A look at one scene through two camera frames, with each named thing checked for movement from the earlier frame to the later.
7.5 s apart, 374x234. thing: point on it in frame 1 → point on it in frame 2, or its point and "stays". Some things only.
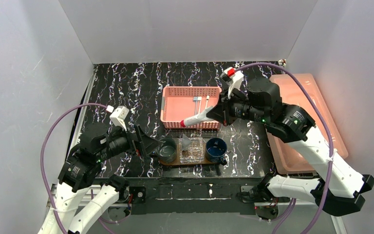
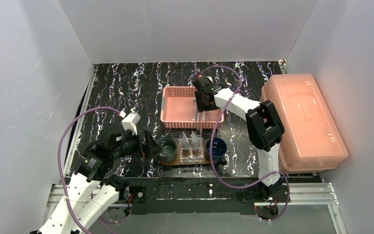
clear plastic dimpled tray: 195,153 stays
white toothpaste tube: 186,143 stays
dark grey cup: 167,150 stays
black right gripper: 224,108 → 202,100
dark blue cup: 215,149 stays
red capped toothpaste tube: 200,117 → 195,144
